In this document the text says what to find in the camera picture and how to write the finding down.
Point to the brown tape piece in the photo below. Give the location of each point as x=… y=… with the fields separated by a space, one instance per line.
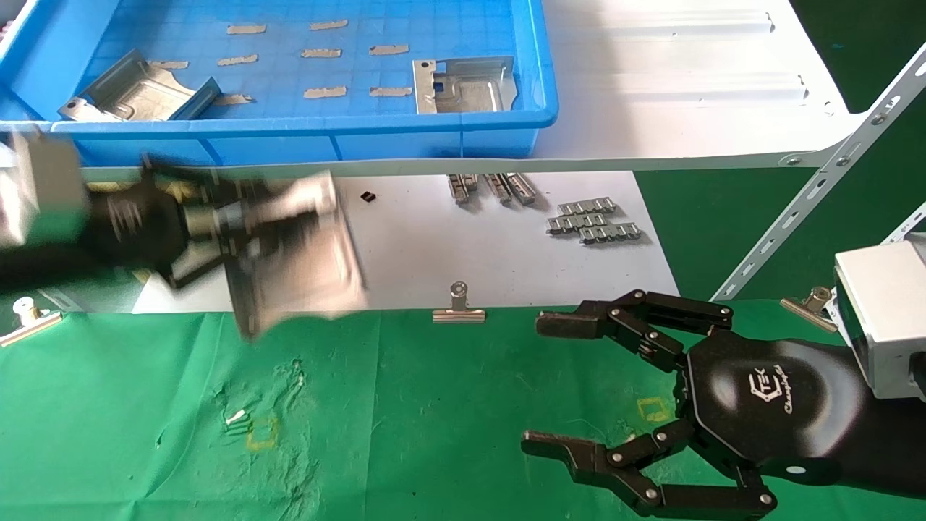
x=388 y=50
x=171 y=65
x=328 y=24
x=233 y=99
x=321 y=53
x=236 y=60
x=246 y=29
x=390 y=92
x=324 y=92

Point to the silver binder clip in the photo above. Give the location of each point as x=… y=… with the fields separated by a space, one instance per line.
x=29 y=323
x=459 y=312
x=810 y=304

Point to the white metal shelf panel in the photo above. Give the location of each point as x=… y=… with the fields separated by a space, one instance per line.
x=651 y=108

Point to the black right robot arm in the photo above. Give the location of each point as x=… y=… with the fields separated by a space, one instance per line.
x=901 y=441

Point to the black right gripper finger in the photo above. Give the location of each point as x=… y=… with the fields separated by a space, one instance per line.
x=579 y=323
x=579 y=452

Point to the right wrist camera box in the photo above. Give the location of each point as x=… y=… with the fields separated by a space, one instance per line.
x=882 y=318

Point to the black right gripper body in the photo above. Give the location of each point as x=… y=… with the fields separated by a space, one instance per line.
x=774 y=405

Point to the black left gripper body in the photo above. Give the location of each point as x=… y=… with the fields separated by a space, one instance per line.
x=141 y=228

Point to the stamped metal bracket part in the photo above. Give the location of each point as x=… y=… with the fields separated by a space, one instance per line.
x=304 y=260
x=137 y=94
x=463 y=90

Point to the silver metal rail piece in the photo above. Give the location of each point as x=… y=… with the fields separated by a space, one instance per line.
x=461 y=188
x=522 y=188
x=498 y=187

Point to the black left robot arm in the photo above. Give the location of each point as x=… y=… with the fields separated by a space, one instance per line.
x=43 y=260

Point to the grey connector strip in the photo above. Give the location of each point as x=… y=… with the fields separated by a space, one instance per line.
x=576 y=222
x=609 y=232
x=586 y=208

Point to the blue plastic tray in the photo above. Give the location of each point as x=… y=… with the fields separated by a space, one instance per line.
x=289 y=141

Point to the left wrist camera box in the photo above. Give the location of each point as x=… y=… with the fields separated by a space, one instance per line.
x=43 y=181

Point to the long white perforated brace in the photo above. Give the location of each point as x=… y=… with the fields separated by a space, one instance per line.
x=832 y=170

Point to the short white perforated brace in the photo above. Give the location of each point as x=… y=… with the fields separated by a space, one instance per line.
x=906 y=226

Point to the green cloth mat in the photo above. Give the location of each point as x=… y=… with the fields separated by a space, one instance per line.
x=405 y=412

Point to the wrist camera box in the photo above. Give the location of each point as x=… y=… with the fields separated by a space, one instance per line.
x=882 y=318
x=43 y=181

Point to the yellow cloth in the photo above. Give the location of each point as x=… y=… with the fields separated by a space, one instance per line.
x=142 y=276

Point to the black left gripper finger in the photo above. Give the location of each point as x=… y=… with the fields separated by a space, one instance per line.
x=210 y=257
x=210 y=189

